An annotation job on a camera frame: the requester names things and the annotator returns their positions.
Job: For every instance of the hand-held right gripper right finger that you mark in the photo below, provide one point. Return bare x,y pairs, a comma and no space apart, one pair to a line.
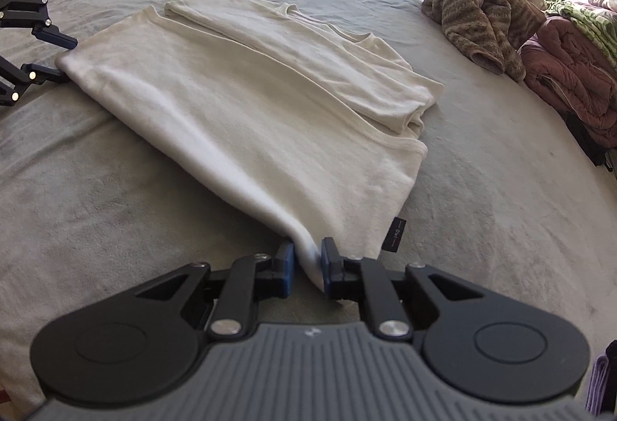
325,266

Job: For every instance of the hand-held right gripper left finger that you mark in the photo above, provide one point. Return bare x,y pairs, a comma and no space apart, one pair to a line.
288,266

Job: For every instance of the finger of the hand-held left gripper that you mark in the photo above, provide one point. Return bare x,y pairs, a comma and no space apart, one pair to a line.
53,37
43,74

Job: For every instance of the white long-sleeve shirt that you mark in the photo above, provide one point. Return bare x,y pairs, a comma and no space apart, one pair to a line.
241,112

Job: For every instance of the black cloth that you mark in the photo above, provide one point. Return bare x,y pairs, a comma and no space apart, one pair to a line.
593,141

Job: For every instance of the purple cloth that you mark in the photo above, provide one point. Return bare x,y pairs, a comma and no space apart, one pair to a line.
597,387

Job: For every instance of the brown striped blanket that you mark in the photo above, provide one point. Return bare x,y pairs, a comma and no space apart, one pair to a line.
477,6

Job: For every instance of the pink quilted comforter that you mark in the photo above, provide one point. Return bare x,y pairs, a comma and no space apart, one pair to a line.
573,73

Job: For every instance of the green patterned blanket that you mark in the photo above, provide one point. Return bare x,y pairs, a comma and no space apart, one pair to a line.
593,20

